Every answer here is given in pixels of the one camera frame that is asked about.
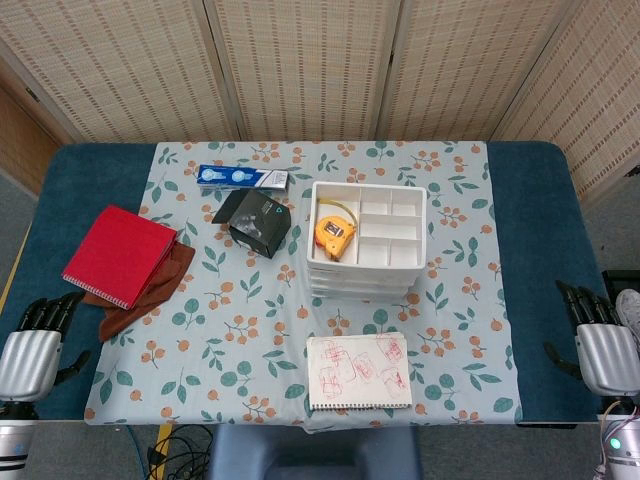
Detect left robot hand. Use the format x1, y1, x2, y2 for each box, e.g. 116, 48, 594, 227
0, 292, 93, 401

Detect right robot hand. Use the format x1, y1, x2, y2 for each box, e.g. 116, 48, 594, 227
543, 279, 640, 399

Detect woven folding screen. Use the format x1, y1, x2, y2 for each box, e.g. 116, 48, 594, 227
0, 0, 640, 211

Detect white drawer organizer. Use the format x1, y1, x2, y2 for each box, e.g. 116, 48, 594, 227
305, 180, 429, 303

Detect brown cloth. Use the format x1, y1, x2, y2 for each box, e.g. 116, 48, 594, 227
82, 241, 197, 343

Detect blue toothpaste box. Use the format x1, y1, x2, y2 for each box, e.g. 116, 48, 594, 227
196, 164, 291, 197

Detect blue table cover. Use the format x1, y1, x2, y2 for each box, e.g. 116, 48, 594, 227
0, 142, 626, 426

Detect white shoe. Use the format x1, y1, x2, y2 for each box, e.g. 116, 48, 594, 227
615, 288, 640, 346

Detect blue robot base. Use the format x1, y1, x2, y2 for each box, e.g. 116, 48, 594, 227
207, 424, 424, 480

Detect blue floor cable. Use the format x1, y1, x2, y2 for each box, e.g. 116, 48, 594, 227
127, 424, 156, 480

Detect black cube box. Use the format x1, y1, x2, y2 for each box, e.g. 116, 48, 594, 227
211, 189, 293, 260

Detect floral tablecloth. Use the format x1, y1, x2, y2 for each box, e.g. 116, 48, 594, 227
83, 141, 524, 434

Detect yellow tape measure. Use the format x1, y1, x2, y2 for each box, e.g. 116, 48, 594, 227
313, 198, 359, 262

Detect white spiral sketchbook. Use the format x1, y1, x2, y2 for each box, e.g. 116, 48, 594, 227
305, 332, 415, 413

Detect black floor cables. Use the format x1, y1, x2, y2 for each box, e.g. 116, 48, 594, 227
149, 424, 216, 480

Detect red spiral notebook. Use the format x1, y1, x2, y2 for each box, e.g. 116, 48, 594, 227
61, 204, 179, 310

